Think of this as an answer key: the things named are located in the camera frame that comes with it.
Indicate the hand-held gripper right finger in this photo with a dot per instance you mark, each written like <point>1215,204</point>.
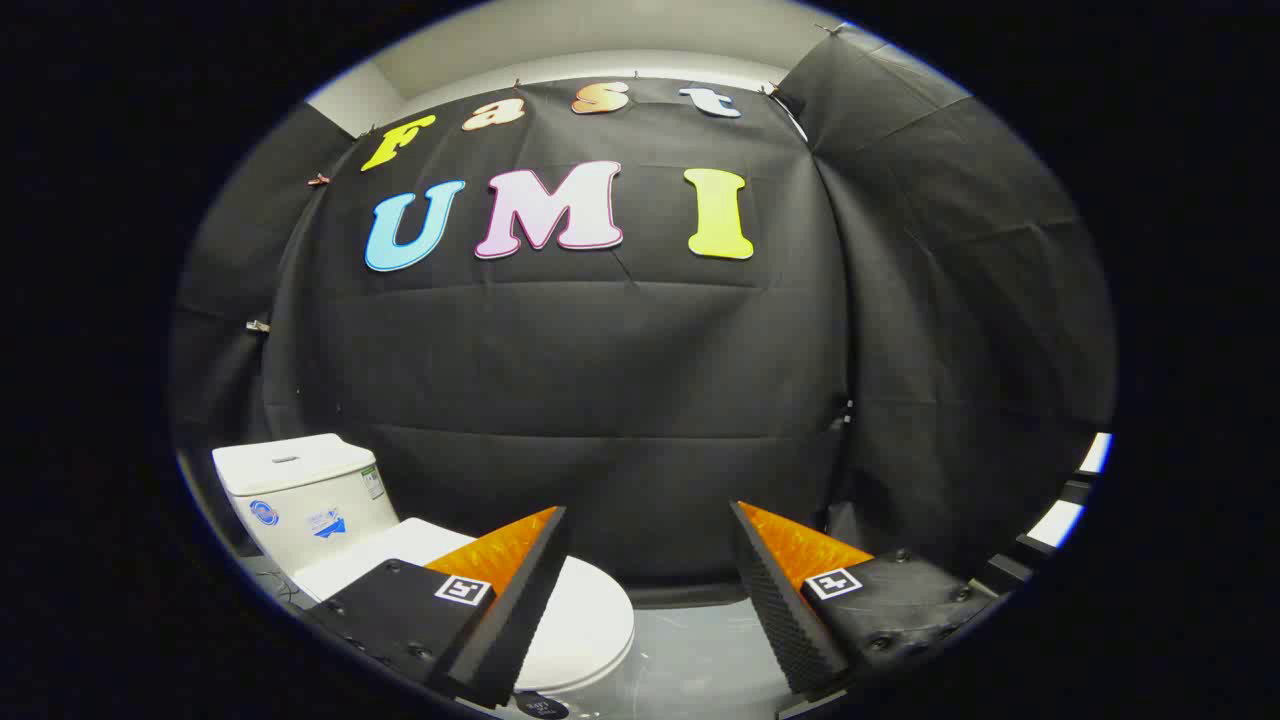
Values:
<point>780,610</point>

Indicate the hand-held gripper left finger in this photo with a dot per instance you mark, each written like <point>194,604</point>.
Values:
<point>520,620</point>

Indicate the white toilet lid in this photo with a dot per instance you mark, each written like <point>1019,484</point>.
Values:
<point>590,620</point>

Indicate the white toilet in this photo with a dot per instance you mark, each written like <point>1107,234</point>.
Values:
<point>300,500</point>

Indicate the black backdrop cloth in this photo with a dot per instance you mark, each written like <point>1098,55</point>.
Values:
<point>600,380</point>

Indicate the white black striped panel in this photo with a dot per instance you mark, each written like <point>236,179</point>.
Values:
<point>1058,522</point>

